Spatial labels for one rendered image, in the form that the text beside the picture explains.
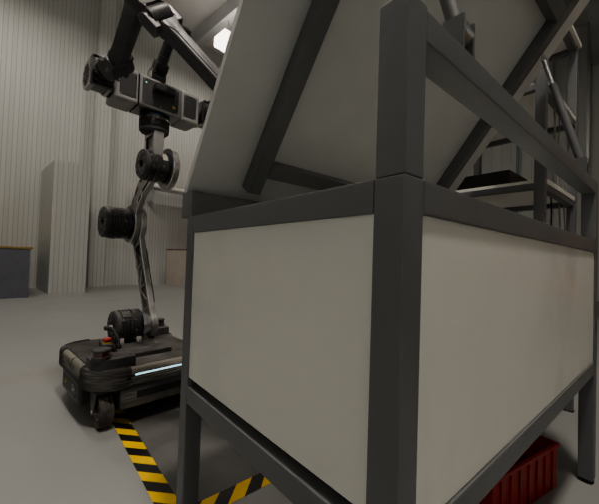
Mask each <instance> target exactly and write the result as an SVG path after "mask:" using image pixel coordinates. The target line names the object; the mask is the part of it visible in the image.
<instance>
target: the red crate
mask: <svg viewBox="0 0 599 504"><path fill-rule="evenodd" d="M559 446H560V444H559V443H558V442H556V441H553V440H551V439H549V438H546V437H544V436H541V435H540V436H539V437H538V438H537V439H536V440H535V441H534V442H533V443H532V445H531V446H530V447H529V448H528V449H527V450H526V451H525V452H524V454H523V455H522V456H521V457H520V458H519V459H518V460H517V461H516V463H515V464H514V465H513V466H512V467H511V468H510V469H509V470H508V472H507V473H506V474H505V475H504V476H503V477H502V478H501V479H500V480H499V482H498V483H497V484H496V485H495V486H494V487H493V488H492V489H491V491H490V492H489V493H488V494H487V495H486V496H485V497H484V498H483V500H482V501H481V502H480V503H479V504H532V503H534V502H535V501H536V500H537V501H538V499H539V498H541V497H542V496H543V495H546V493H547V492H549V491H550V490H551V489H553V488H554V487H556V468H557V448H558V447H559Z"/></svg>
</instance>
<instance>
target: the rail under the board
mask: <svg viewBox="0 0 599 504"><path fill-rule="evenodd" d="M256 203H261V202H258V201H252V200H246V199H240V198H234V197H228V196H222V195H216V194H210V193H204V192H198V191H192V190H191V191H188V192H187V193H183V201H182V218H183V219H188V217H192V216H197V215H202V214H207V213H212V212H217V211H222V210H227V209H232V208H236V207H241V206H246V205H251V204H256Z"/></svg>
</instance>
